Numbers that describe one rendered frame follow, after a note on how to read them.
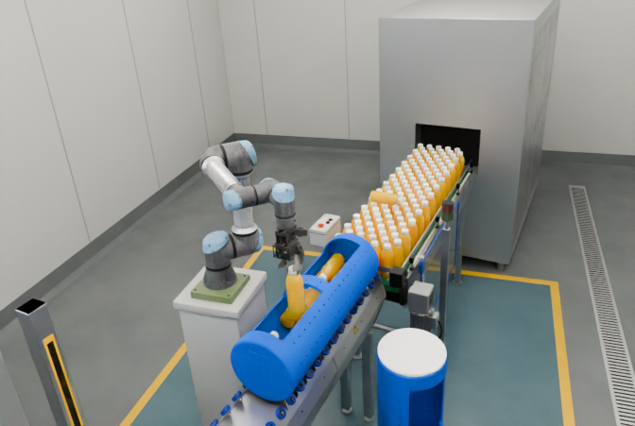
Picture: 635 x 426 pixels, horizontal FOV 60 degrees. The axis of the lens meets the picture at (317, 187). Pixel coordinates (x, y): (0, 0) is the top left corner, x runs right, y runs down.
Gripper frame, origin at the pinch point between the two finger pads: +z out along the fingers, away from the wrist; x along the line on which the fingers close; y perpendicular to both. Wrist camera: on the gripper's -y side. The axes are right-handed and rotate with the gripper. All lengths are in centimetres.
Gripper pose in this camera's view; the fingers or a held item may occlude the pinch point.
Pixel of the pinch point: (293, 269)
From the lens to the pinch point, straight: 208.7
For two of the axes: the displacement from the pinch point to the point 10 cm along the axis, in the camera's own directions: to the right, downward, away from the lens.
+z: 0.6, 9.1, 4.1
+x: 8.9, 1.4, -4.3
